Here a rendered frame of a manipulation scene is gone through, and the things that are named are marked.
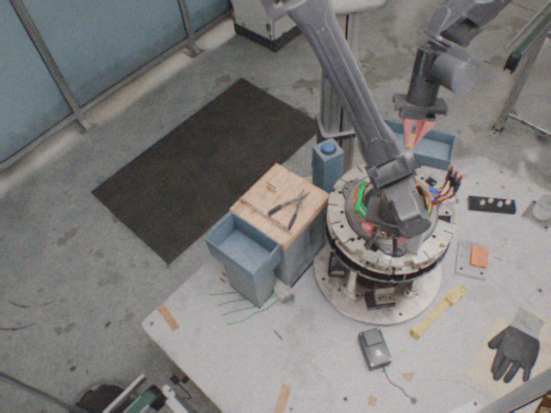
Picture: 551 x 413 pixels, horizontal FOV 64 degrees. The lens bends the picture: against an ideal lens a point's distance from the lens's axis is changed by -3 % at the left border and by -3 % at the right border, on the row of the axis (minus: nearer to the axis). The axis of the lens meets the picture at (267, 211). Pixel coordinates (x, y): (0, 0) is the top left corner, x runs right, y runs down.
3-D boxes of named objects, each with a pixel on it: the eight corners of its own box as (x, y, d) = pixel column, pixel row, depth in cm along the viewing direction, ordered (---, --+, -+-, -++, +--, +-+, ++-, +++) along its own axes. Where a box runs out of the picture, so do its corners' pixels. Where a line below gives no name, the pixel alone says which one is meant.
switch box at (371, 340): (368, 371, 121) (371, 366, 116) (356, 337, 127) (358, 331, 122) (390, 365, 122) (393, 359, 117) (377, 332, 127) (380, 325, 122)
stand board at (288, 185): (284, 250, 115) (284, 246, 113) (230, 213, 122) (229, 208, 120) (331, 200, 122) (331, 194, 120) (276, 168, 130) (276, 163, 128)
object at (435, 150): (434, 193, 152) (456, 134, 129) (429, 218, 147) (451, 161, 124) (363, 175, 159) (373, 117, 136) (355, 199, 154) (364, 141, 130)
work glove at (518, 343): (517, 398, 114) (521, 397, 112) (472, 365, 119) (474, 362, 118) (557, 330, 123) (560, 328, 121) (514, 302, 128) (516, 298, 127)
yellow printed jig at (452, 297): (418, 342, 124) (421, 338, 122) (409, 333, 126) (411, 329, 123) (466, 292, 131) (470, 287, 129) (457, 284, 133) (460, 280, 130)
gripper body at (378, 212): (411, 237, 91) (419, 214, 85) (362, 224, 93) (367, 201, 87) (417, 212, 94) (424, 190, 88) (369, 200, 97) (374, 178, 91)
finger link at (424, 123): (426, 155, 91) (438, 112, 85) (392, 151, 91) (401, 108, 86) (422, 140, 96) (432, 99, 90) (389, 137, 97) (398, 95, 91)
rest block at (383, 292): (372, 291, 130) (374, 283, 126) (391, 288, 130) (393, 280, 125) (375, 305, 127) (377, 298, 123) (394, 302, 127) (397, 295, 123)
